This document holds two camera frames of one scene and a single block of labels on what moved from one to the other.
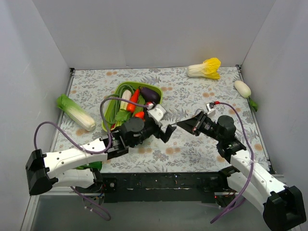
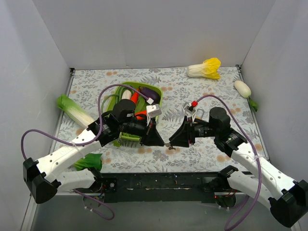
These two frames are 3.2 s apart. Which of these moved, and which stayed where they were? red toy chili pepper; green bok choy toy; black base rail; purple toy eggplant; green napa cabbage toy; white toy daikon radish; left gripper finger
Moved: left gripper finger
Stayed: purple toy eggplant; green bok choy toy; black base rail; green napa cabbage toy; red toy chili pepper; white toy daikon radish
